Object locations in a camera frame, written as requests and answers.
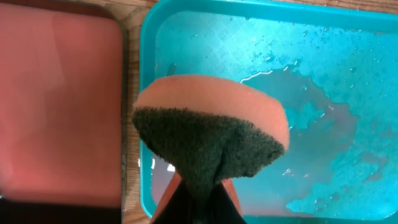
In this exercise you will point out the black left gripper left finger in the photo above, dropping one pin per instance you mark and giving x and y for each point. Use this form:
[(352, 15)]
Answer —
[(180, 208)]

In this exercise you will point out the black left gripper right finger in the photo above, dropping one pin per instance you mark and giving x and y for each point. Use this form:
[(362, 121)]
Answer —
[(223, 206)]

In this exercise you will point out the teal plastic tray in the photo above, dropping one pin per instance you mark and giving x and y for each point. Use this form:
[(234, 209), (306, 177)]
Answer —
[(335, 73)]

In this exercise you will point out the black tray with red water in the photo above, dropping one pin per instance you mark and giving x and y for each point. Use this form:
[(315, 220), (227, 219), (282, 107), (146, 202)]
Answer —
[(62, 74)]

